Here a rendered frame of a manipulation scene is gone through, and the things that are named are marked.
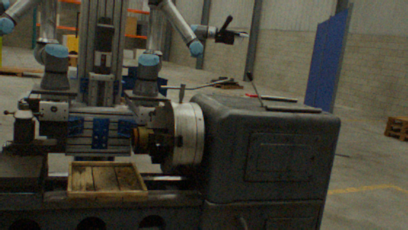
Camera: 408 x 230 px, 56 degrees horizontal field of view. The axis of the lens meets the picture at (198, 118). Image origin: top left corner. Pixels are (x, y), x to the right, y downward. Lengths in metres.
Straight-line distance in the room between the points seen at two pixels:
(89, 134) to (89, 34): 0.57
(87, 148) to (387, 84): 11.50
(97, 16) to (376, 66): 11.60
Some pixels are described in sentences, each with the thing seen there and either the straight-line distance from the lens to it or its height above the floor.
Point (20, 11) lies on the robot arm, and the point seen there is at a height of 1.54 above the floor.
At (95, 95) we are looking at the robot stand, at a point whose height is 1.13.
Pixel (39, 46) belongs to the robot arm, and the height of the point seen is 1.37.
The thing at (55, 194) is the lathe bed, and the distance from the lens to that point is 1.61.
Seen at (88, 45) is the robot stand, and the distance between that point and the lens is 2.32.
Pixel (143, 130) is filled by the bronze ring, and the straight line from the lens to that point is 1.61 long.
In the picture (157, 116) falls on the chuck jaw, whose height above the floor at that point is 1.16.
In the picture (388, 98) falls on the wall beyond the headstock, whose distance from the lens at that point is 12.95.
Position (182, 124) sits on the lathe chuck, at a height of 1.17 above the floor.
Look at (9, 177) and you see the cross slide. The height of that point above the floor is 0.97.
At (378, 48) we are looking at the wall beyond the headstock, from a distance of 13.34.
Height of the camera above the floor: 1.50
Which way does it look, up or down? 11 degrees down
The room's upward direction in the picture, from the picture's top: 7 degrees clockwise
